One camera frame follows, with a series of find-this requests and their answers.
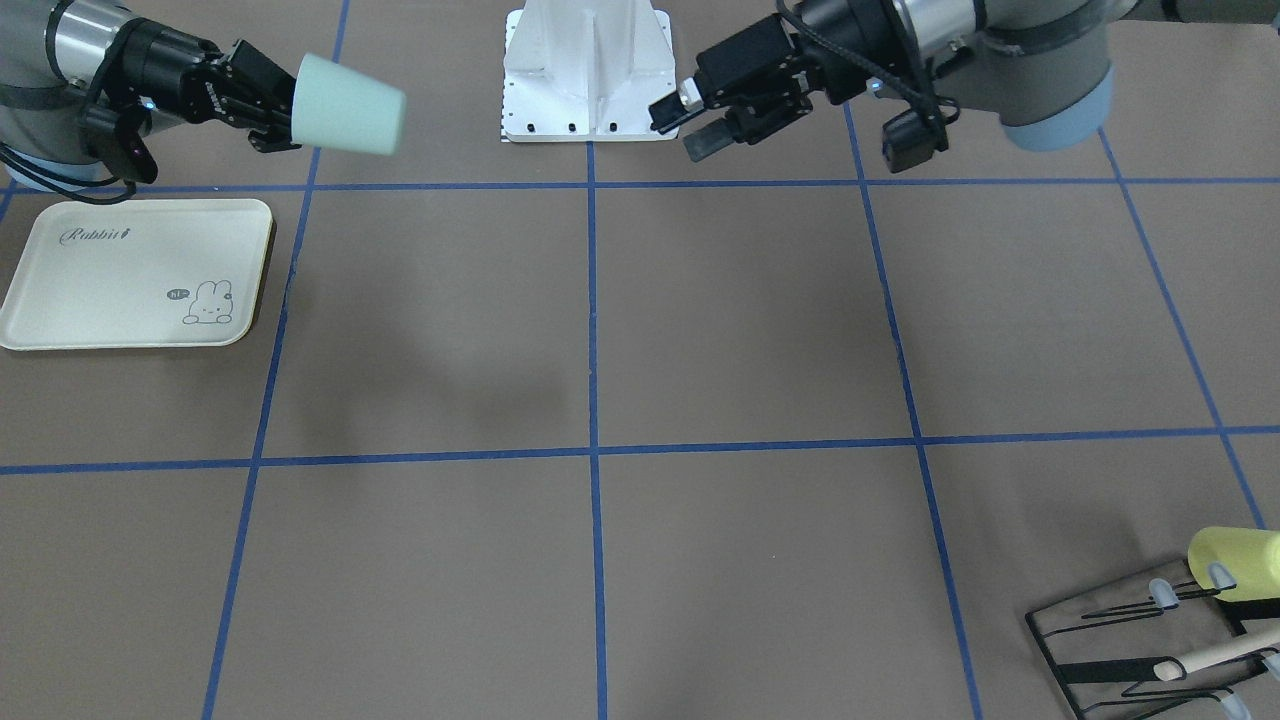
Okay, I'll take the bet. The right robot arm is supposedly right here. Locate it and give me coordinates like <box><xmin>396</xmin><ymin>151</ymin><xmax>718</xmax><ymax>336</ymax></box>
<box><xmin>1</xmin><ymin>1</ymin><xmax>297</xmax><ymax>205</ymax></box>

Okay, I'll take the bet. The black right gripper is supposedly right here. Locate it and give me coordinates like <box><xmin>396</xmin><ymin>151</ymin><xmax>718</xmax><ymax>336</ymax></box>
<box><xmin>119</xmin><ymin>20</ymin><xmax>301</xmax><ymax>154</ymax></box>

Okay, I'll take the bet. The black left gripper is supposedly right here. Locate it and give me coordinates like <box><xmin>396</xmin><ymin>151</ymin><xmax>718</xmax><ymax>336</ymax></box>
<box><xmin>648</xmin><ymin>14</ymin><xmax>817</xmax><ymax>163</ymax></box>

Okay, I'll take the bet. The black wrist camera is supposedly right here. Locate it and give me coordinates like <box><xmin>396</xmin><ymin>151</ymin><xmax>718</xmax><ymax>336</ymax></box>
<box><xmin>879</xmin><ymin>109</ymin><xmax>950</xmax><ymax>174</ymax></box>

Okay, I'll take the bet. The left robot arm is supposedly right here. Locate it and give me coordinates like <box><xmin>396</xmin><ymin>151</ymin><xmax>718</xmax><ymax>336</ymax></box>
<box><xmin>648</xmin><ymin>1</ymin><xmax>1126</xmax><ymax>173</ymax></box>

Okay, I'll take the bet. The yellow cup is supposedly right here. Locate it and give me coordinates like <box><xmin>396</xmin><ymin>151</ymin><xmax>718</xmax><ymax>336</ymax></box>
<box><xmin>1187</xmin><ymin>527</ymin><xmax>1279</xmax><ymax>602</ymax></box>

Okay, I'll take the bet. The wooden rack dowel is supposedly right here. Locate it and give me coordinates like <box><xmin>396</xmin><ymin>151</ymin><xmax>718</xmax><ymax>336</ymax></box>
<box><xmin>1152</xmin><ymin>625</ymin><xmax>1279</xmax><ymax>682</ymax></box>

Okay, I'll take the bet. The black wire cup rack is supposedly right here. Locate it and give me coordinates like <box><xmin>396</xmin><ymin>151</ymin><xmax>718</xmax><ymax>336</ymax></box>
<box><xmin>1024</xmin><ymin>559</ymin><xmax>1277</xmax><ymax>719</ymax></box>

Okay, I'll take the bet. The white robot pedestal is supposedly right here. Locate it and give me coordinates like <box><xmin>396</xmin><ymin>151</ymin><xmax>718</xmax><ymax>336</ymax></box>
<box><xmin>500</xmin><ymin>1</ymin><xmax>678</xmax><ymax>143</ymax></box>

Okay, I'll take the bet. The cream rabbit tray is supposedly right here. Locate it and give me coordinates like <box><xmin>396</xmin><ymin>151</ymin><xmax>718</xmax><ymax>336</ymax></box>
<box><xmin>1</xmin><ymin>199</ymin><xmax>275</xmax><ymax>351</ymax></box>

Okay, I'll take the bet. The pale green cup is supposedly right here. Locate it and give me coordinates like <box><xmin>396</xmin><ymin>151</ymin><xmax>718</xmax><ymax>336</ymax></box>
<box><xmin>289</xmin><ymin>53</ymin><xmax>407</xmax><ymax>156</ymax></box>

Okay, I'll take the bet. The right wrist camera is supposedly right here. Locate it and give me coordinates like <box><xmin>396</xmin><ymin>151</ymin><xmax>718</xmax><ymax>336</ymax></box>
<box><xmin>77</xmin><ymin>105</ymin><xmax>157</xmax><ymax>184</ymax></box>

